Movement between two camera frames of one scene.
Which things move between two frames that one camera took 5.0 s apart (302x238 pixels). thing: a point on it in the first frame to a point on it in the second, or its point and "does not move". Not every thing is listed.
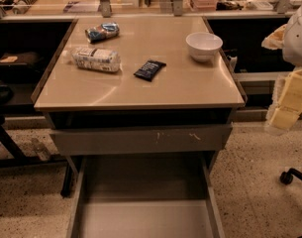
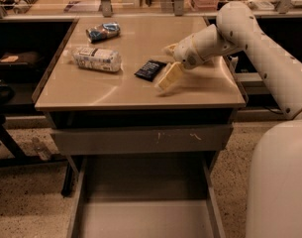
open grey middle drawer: (145, 196) does not move
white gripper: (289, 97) to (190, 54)
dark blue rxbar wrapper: (150, 70) does not move
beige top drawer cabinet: (146, 89) does not move
